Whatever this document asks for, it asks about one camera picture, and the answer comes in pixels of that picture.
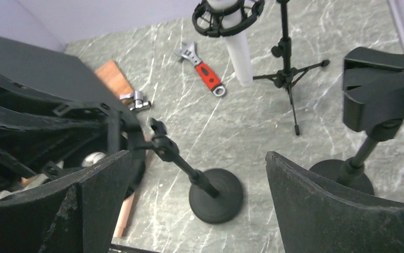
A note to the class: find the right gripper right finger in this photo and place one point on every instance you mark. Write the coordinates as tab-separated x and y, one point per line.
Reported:
316	214

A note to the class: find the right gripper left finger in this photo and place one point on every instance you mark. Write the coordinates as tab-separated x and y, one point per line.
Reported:
75	213

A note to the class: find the black shock mount desk stand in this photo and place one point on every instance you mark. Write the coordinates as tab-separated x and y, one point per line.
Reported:
45	134

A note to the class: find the black mini tripod stand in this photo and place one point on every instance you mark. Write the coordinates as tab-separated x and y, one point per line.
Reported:
288	76

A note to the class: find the black round base clip stand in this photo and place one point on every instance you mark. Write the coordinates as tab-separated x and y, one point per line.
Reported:
373	101

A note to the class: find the silver metal clamp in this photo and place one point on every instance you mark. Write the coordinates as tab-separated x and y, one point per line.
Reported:
138	101

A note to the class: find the wooden board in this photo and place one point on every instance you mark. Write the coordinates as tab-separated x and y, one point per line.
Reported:
111	75

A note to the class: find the blue black network switch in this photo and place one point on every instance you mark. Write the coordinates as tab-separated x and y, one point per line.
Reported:
54	73

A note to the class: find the red handled adjustable wrench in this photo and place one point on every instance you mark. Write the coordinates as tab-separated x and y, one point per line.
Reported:
207	75

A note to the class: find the white microphone in shock mount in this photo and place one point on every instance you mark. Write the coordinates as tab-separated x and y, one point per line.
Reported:
237	45

